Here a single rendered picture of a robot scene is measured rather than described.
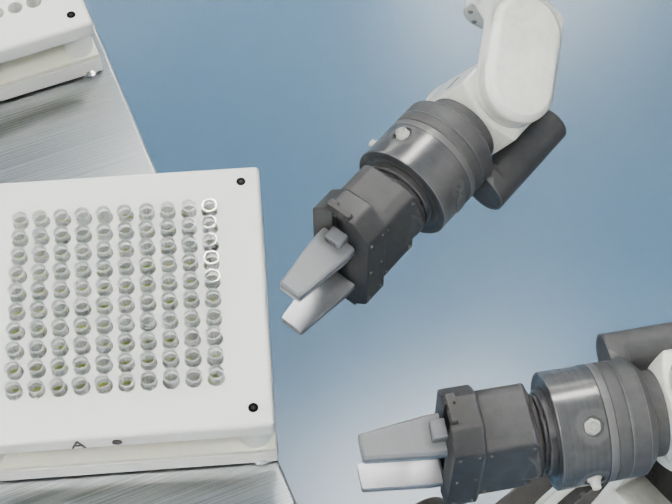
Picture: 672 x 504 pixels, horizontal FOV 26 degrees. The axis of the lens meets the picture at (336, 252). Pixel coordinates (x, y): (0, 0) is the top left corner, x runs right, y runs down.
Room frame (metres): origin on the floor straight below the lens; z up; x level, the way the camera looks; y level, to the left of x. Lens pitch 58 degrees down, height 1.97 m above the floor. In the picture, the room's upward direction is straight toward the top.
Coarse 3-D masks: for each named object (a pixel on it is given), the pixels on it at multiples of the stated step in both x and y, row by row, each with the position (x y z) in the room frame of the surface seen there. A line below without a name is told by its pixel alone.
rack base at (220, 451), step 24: (24, 456) 0.47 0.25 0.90; (48, 456) 0.47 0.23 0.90; (72, 456) 0.47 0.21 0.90; (96, 456) 0.47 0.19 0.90; (120, 456) 0.47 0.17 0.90; (144, 456) 0.47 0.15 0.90; (168, 456) 0.47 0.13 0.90; (192, 456) 0.47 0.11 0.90; (216, 456) 0.47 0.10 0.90; (240, 456) 0.47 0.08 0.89; (264, 456) 0.47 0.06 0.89; (0, 480) 0.46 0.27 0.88
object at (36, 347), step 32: (128, 224) 0.65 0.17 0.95; (160, 224) 0.65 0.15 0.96; (192, 224) 0.66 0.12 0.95; (32, 256) 0.62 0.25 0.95; (64, 256) 0.62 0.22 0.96; (128, 256) 0.63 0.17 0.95; (192, 256) 0.62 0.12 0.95; (32, 288) 0.59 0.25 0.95; (64, 288) 0.60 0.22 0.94; (96, 288) 0.59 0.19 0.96; (128, 288) 0.59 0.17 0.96; (192, 288) 0.59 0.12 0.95; (32, 320) 0.56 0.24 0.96; (64, 320) 0.56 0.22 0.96; (96, 320) 0.56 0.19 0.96; (128, 320) 0.57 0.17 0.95; (192, 320) 0.57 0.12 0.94; (32, 352) 0.53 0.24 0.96; (64, 352) 0.54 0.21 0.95; (128, 352) 0.53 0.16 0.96; (192, 352) 0.54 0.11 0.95
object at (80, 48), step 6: (90, 36) 0.89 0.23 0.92; (72, 42) 0.87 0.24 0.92; (78, 42) 0.87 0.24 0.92; (84, 42) 0.88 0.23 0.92; (90, 42) 0.88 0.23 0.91; (66, 48) 0.88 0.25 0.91; (72, 48) 0.87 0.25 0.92; (78, 48) 0.87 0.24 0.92; (84, 48) 0.88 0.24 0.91; (90, 48) 0.88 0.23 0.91; (72, 54) 0.87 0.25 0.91; (78, 54) 0.87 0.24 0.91; (84, 54) 0.88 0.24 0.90
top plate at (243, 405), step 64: (0, 192) 0.69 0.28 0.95; (64, 192) 0.69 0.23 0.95; (128, 192) 0.69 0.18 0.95; (192, 192) 0.69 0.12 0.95; (256, 192) 0.69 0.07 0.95; (0, 256) 0.63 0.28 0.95; (256, 256) 0.63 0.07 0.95; (0, 320) 0.57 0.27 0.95; (256, 320) 0.57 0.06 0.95; (0, 384) 0.51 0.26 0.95; (256, 384) 0.51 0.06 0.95; (0, 448) 0.46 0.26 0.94; (64, 448) 0.46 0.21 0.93
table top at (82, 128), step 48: (48, 96) 0.85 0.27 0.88; (96, 96) 0.85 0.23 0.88; (0, 144) 0.79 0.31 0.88; (48, 144) 0.79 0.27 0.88; (96, 144) 0.79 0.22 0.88; (144, 144) 0.79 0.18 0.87; (48, 480) 0.46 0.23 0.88; (96, 480) 0.46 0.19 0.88; (144, 480) 0.46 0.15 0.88; (192, 480) 0.46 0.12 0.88; (240, 480) 0.46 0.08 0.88
